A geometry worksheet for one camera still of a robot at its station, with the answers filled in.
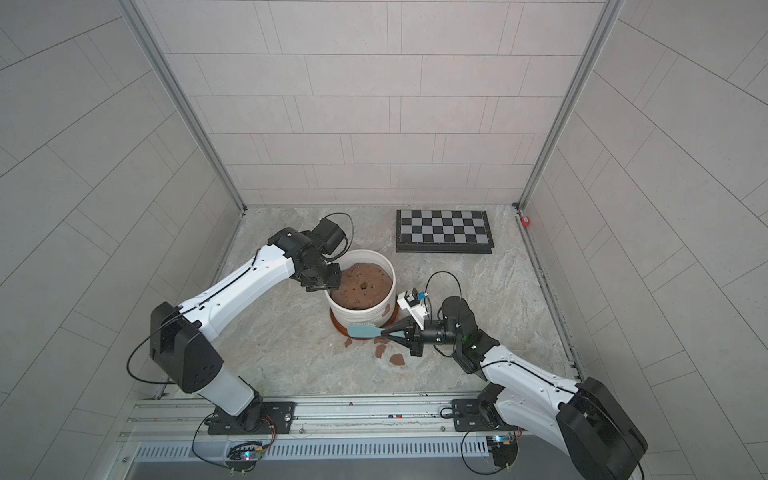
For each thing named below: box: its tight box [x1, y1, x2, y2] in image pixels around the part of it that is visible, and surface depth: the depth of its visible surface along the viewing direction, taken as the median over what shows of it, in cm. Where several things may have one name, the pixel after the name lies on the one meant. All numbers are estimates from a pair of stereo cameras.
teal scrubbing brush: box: [348, 325, 395, 338], surface depth 72 cm
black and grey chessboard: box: [396, 209, 495, 254], surface depth 107 cm
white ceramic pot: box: [324, 249, 396, 329], surface depth 83 cm
